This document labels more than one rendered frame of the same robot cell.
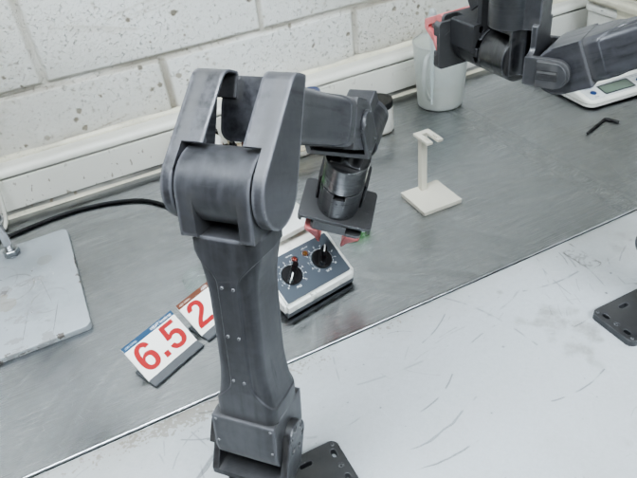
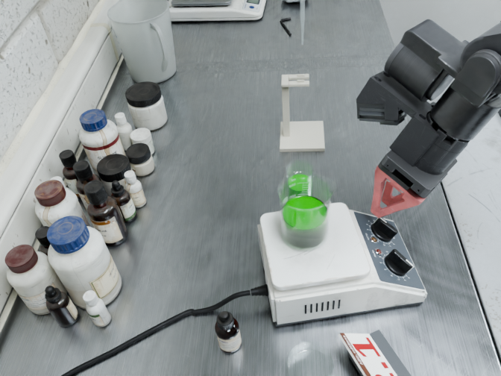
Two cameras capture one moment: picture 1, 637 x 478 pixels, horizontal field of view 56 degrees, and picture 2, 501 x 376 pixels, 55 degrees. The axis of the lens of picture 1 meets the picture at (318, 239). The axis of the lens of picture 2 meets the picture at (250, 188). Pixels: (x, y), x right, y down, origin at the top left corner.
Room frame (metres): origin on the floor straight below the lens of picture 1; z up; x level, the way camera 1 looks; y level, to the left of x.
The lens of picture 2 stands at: (0.67, 0.45, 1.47)
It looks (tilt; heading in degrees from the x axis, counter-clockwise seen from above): 45 degrees down; 299
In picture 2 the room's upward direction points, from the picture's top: 6 degrees counter-clockwise
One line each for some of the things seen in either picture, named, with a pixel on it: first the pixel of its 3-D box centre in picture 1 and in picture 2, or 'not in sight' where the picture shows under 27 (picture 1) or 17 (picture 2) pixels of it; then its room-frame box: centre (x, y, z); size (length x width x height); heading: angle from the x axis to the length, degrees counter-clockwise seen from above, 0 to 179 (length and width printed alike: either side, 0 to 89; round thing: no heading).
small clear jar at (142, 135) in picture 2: not in sight; (142, 143); (1.17, -0.08, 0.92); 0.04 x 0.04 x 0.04
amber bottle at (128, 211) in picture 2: not in sight; (121, 199); (1.11, 0.07, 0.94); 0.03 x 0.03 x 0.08
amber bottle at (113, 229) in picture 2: not in sight; (104, 212); (1.10, 0.11, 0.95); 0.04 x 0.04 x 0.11
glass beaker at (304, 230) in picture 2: not in sight; (306, 212); (0.80, 0.07, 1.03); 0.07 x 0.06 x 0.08; 33
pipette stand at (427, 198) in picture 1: (430, 169); (302, 109); (0.91, -0.21, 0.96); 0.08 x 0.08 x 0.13; 20
